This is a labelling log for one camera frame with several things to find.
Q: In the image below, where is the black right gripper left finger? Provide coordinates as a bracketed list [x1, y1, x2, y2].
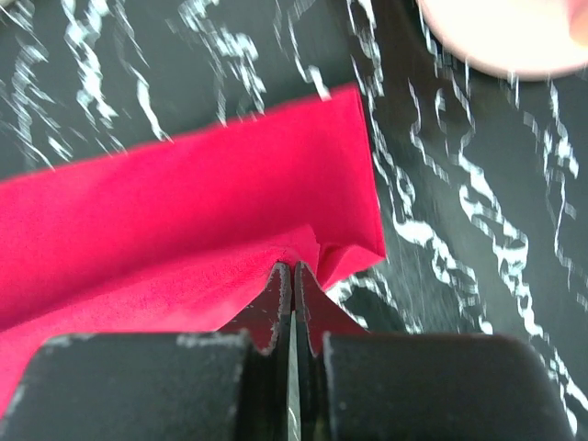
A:
[1, 263, 291, 440]

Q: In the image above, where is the crimson red t shirt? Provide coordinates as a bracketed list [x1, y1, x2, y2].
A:
[1, 85, 386, 405]

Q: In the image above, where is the pink three tier shelf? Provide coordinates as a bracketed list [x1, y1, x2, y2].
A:
[417, 1, 587, 81]

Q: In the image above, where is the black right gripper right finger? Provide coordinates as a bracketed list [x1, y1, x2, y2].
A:
[293, 263, 573, 440]

